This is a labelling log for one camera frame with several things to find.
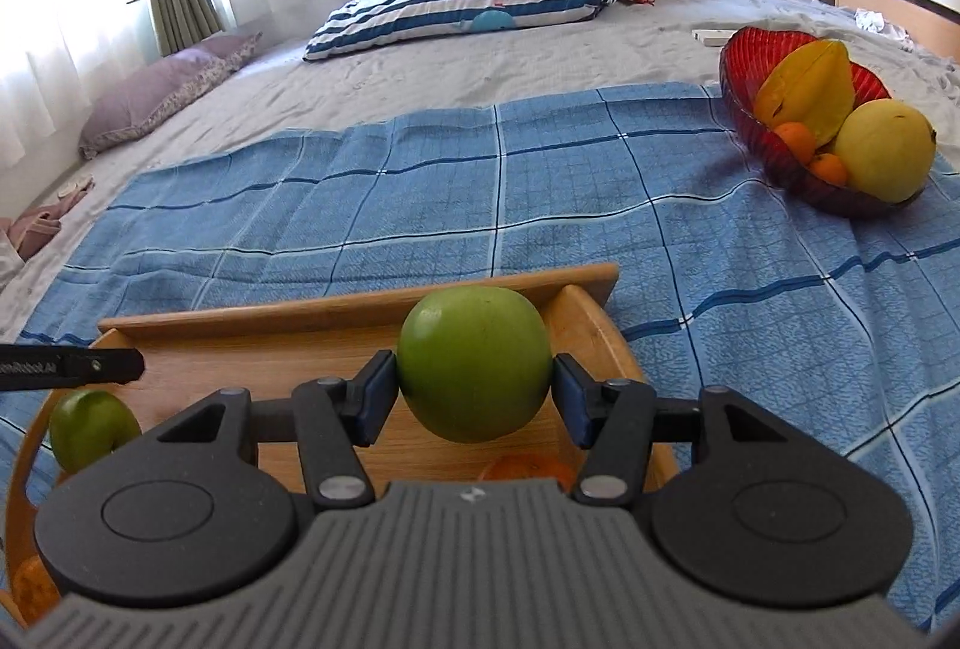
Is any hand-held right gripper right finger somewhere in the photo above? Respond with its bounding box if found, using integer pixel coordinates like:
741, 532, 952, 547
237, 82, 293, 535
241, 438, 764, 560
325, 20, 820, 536
553, 352, 857, 506

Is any tiny orange kumquat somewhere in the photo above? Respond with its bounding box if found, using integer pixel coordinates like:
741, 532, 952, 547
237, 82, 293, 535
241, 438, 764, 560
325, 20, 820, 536
772, 122, 817, 165
808, 152, 850, 186

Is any wooden bed frame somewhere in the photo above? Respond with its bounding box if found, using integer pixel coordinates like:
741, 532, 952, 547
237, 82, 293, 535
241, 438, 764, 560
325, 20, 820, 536
652, 0, 960, 67

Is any blue checked blanket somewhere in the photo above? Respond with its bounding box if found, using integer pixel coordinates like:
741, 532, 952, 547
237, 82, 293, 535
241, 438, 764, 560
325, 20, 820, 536
0, 81, 960, 636

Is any wooden tray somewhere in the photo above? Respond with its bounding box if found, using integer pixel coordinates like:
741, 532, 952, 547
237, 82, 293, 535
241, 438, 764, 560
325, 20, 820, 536
4, 264, 680, 629

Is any grey bed sheet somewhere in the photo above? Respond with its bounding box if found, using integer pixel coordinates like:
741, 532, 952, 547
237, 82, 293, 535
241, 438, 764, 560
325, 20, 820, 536
0, 0, 960, 339

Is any small mandarin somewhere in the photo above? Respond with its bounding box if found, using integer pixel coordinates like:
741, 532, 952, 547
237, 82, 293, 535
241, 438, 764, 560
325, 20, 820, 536
480, 453, 579, 495

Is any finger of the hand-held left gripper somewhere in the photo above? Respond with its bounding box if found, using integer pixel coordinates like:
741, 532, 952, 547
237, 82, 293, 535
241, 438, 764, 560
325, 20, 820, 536
0, 344, 146, 393

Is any red glass bowl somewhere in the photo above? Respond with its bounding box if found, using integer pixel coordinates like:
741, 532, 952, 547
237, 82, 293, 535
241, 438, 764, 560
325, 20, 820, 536
719, 25, 938, 219

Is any yellow pear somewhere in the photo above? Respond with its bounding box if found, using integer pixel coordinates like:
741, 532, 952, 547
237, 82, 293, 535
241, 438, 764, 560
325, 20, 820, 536
832, 98, 939, 204

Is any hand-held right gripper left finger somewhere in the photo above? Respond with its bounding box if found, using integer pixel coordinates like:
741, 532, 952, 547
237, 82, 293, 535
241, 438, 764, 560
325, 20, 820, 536
154, 349, 397, 510

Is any large orange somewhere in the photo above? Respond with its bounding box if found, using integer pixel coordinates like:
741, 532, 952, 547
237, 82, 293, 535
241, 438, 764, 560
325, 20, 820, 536
10, 554, 63, 627

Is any crumpled white cloth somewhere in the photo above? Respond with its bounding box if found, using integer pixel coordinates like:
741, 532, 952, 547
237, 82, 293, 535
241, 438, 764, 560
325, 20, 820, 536
853, 7, 914, 49

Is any small green apple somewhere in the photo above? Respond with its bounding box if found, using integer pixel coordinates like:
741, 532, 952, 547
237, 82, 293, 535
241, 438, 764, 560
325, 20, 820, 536
49, 389, 143, 474

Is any large green apple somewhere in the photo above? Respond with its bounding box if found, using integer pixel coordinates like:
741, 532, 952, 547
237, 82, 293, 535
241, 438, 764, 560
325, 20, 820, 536
396, 287, 557, 444

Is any blue striped pillow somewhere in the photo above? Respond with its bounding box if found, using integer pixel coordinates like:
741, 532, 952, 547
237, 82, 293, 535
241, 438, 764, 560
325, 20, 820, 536
303, 0, 620, 63

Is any purple pillow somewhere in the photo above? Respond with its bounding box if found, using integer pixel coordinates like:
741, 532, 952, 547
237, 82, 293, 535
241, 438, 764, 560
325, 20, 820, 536
79, 32, 263, 161

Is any yellow starfruit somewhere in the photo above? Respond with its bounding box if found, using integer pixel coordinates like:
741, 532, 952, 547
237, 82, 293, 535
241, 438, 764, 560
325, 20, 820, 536
752, 38, 857, 149

